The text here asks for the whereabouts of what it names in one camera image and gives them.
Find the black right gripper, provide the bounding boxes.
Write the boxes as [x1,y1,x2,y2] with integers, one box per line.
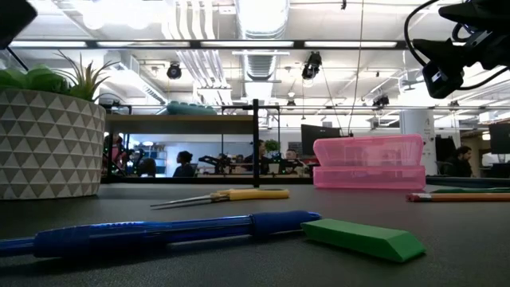
[412,0,510,69]

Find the green pen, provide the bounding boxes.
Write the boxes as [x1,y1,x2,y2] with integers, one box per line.
[430,187,510,195]

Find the orange pencil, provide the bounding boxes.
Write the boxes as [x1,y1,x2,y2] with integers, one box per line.
[406,192,510,203]

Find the pink translucent plastic pencil case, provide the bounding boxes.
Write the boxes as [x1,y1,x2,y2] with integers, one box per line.
[312,134,426,191]

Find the green wedge eraser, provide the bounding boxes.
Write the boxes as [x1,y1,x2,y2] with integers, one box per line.
[300,218,427,264]

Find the blue ballpoint pen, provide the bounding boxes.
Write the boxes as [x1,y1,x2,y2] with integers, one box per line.
[0,210,323,258]

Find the yellow-handled scissors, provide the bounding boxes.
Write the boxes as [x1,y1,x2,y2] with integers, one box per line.
[150,188,291,210]

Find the green artificial succulent plant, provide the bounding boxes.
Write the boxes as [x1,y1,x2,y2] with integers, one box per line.
[0,50,120,103]

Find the black computer monitor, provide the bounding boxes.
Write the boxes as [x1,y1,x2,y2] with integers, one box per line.
[300,124,342,157]
[488,123,510,155]
[434,135,457,163]

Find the white triangle-patterned plant pot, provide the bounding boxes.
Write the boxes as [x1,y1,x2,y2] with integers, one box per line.
[0,88,107,200]

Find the wooden shelf black metal legs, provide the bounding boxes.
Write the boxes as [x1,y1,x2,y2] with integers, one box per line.
[101,98,262,189]

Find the small potted background plant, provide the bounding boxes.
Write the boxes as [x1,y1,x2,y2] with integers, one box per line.
[264,139,281,175]

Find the black table mat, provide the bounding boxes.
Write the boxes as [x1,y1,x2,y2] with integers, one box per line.
[0,183,510,287]

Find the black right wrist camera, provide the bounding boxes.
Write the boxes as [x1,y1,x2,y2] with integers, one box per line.
[422,60,465,100]

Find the black aluminium table frame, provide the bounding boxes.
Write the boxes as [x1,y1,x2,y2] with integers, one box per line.
[0,38,510,189]

